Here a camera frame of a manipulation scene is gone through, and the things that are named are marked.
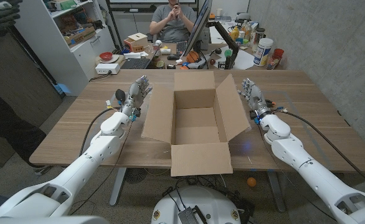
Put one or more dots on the white robot torso base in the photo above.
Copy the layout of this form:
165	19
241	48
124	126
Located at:
213	205

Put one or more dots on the red bowl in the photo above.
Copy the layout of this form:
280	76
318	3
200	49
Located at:
106	56

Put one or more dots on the black rubber air blower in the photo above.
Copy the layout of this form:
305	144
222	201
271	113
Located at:
120	95

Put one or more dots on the standing person black trousers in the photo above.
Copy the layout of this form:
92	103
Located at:
2	124

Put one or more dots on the small wooden slotted box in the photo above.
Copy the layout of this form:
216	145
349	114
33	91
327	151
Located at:
137	40

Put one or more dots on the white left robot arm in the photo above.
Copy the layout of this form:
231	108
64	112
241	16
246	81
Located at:
76	168

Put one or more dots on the seated person grey shirt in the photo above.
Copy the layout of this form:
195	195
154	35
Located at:
173	28

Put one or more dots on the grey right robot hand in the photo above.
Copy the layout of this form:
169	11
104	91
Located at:
255	96

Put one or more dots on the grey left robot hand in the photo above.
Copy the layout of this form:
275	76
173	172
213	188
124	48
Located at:
134	95

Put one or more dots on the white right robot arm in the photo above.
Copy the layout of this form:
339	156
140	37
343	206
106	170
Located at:
310	168

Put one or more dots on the dark lidded jar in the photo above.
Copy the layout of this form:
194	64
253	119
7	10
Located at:
258	37

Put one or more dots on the yellow bottle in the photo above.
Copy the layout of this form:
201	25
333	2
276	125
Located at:
235	33

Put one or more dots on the white canister blue label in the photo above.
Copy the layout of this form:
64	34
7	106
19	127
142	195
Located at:
263	51

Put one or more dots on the open cardboard box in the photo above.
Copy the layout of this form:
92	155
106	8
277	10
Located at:
201	158

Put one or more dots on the black computer monitor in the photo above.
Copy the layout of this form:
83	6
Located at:
198	28

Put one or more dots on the black laptop keyboard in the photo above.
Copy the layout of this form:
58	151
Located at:
135	63

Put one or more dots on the printed cardboard box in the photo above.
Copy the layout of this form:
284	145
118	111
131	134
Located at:
81	35

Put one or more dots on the small orange basketball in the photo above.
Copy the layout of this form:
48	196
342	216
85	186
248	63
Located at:
192	57

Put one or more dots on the round black floor fan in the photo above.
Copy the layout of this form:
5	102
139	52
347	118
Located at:
135	175

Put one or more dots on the white shelving unit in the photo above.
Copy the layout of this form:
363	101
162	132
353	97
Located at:
45	46

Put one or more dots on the grey desktop keyboard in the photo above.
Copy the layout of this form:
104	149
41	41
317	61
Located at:
181	48

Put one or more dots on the green ball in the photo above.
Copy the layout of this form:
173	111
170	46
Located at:
228	53

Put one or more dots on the grey table leg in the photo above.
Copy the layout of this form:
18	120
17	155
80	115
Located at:
117	186
277	193

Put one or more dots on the orange ball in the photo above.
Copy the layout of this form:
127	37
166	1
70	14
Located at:
251	182

